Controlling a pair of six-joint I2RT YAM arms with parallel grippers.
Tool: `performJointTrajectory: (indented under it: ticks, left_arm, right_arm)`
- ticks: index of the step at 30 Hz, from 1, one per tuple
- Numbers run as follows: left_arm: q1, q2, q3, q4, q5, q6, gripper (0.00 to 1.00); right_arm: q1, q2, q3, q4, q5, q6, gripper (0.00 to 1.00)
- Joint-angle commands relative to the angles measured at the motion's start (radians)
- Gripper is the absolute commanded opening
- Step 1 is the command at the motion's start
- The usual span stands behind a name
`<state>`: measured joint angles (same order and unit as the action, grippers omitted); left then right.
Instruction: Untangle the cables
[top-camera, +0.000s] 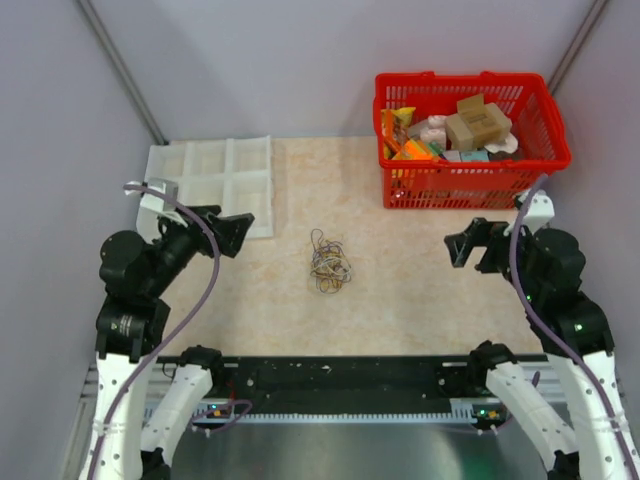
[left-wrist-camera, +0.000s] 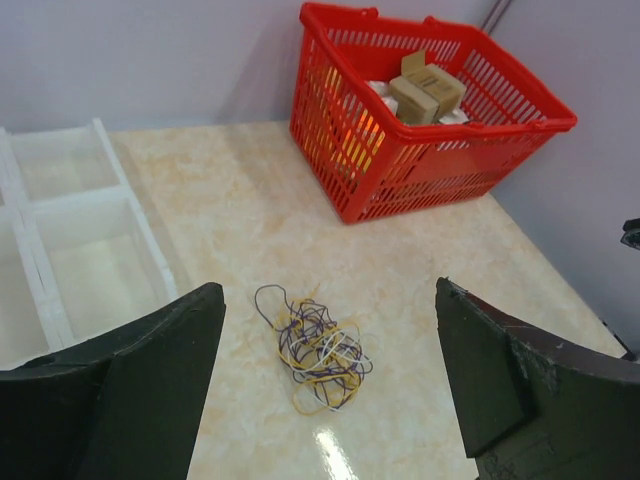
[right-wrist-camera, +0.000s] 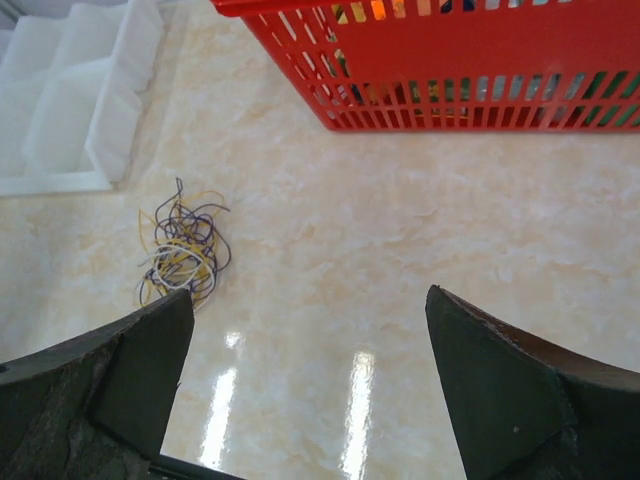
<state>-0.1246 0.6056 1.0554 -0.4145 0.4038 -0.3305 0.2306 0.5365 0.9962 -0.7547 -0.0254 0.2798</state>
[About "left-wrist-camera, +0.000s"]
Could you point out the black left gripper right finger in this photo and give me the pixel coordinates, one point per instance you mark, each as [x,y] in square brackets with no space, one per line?
[533,405]

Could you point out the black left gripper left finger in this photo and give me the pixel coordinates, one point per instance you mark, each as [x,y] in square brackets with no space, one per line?
[126,404]

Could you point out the white foam compartment tray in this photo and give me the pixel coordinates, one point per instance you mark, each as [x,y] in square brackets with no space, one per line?
[78,256]

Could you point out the red plastic shopping basket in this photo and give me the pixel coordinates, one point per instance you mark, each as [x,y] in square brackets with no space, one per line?
[368,162]

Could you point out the brown cardboard box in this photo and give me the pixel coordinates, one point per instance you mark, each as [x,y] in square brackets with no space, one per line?
[426,94]

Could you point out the small open cardboard box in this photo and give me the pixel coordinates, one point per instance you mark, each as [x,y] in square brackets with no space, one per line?
[413,63]

